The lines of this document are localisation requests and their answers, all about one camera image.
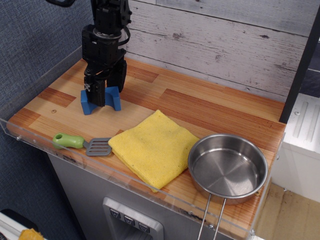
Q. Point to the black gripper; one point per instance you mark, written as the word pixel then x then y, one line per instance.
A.
pixel 102 53

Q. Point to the blue arch block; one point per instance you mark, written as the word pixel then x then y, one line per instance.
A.
pixel 110 96

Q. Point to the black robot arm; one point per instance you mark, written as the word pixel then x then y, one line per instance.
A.
pixel 110 16

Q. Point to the yellow folded cloth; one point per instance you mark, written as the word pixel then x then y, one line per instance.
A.
pixel 156 150

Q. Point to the grey dispenser button panel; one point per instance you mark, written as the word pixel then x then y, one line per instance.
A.
pixel 126 223

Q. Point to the yellow black object bottom left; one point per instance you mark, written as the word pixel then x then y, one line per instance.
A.
pixel 30 234

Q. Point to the white plastic unit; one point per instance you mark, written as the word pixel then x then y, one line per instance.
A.
pixel 297 164

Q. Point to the green handled grey spatula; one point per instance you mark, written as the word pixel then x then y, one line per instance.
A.
pixel 94 148

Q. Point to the steel pot with wire handle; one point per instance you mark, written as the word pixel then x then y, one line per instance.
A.
pixel 227 166

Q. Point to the black right frame post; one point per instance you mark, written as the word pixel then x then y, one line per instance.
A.
pixel 304 63

